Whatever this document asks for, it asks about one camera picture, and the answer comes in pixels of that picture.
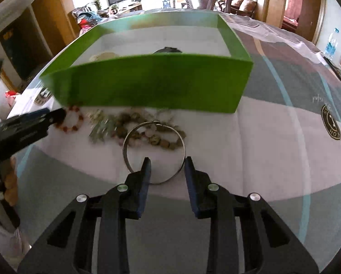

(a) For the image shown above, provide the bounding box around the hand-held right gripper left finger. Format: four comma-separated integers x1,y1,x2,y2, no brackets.
18,157,152,274

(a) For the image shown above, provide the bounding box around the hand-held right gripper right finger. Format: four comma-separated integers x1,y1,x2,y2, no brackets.
185,156,320,274

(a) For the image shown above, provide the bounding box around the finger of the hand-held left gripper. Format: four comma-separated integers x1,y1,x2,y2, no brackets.
1,108,67,130
0,126,49,160

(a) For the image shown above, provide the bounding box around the red bead bracelet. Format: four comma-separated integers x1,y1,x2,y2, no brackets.
54,105,85,133

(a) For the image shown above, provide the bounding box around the silver bangle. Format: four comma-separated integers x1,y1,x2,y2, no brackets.
122,122,186,184

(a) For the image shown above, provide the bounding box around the brown bead bracelet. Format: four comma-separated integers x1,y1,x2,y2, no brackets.
113,111,186,150

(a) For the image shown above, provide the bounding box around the green jade bracelet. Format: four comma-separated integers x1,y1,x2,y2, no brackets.
88,111,117,145

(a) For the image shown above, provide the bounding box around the beige bead bracelet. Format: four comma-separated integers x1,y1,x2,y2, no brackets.
89,52,118,62

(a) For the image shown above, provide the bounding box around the green cardboard box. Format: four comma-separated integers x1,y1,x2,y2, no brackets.
39,13,254,114

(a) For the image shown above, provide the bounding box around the black jewelry piece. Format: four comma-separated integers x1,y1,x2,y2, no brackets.
154,46,182,54

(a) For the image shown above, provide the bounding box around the person's left hand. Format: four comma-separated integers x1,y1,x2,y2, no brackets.
0,158,18,206

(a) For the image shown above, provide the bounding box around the red bag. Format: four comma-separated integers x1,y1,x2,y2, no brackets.
5,90,18,106

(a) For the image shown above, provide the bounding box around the printed tablecloth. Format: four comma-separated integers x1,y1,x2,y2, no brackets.
0,11,341,274

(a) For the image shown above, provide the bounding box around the dark wooden armchair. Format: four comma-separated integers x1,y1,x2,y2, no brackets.
71,4,108,29

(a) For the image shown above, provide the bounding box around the wooden television cabinet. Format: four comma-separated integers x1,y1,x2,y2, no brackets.
110,2,144,13

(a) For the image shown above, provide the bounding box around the clear water bottle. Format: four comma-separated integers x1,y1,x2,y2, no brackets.
324,28,339,58

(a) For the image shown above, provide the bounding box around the wooden door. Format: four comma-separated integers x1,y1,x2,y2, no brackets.
297,0,322,42

